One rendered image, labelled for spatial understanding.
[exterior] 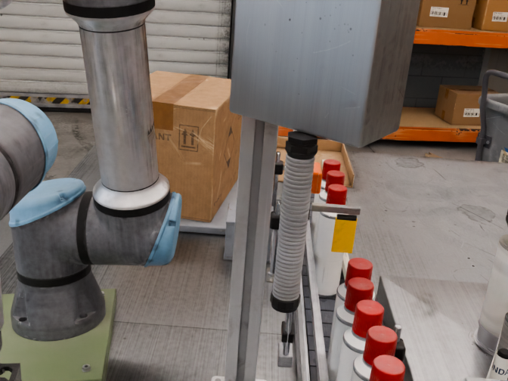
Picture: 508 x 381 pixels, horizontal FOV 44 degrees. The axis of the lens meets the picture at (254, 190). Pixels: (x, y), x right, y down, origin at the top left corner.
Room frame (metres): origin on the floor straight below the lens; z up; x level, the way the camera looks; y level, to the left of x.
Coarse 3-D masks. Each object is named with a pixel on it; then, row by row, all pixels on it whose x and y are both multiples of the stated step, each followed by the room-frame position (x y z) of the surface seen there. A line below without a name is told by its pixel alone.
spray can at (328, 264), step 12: (336, 192) 0.97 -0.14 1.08; (324, 216) 0.97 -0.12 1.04; (324, 228) 0.97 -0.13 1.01; (324, 240) 0.97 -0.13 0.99; (324, 252) 0.97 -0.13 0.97; (336, 252) 0.97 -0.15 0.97; (324, 264) 0.97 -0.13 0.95; (336, 264) 0.97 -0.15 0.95; (324, 276) 0.97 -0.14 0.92; (336, 276) 0.97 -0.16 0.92; (324, 288) 0.97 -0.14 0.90; (336, 288) 0.97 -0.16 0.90
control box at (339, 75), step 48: (240, 0) 0.68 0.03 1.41; (288, 0) 0.65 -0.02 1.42; (336, 0) 0.62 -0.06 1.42; (384, 0) 0.60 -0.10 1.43; (240, 48) 0.68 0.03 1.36; (288, 48) 0.65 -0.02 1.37; (336, 48) 0.61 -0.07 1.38; (384, 48) 0.61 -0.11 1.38; (240, 96) 0.68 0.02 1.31; (288, 96) 0.64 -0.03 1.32; (336, 96) 0.61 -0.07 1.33; (384, 96) 0.62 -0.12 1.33
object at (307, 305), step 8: (312, 200) 1.40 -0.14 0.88; (304, 256) 1.12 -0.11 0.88; (304, 264) 1.08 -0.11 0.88; (304, 272) 1.05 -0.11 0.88; (304, 280) 1.02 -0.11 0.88; (344, 280) 1.03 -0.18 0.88; (304, 288) 0.99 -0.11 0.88; (304, 296) 0.97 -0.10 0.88; (304, 304) 1.00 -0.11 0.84; (320, 304) 0.94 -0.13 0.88; (328, 304) 0.95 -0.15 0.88; (328, 312) 0.92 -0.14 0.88; (328, 320) 0.90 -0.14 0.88; (312, 328) 0.87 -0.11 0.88; (328, 328) 0.87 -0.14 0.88; (312, 336) 0.85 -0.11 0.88; (328, 336) 0.85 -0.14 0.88; (312, 344) 0.83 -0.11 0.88; (328, 344) 0.83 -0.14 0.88; (312, 352) 0.80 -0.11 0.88; (312, 360) 0.79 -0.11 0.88; (312, 368) 0.77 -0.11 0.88; (312, 376) 0.75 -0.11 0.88
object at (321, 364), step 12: (312, 252) 0.98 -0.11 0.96; (312, 264) 0.94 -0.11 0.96; (312, 276) 0.90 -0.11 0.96; (312, 288) 0.86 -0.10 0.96; (312, 300) 0.82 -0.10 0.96; (312, 312) 0.79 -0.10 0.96; (312, 324) 0.78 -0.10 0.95; (324, 348) 0.70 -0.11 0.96; (324, 360) 0.68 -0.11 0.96; (324, 372) 0.66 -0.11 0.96
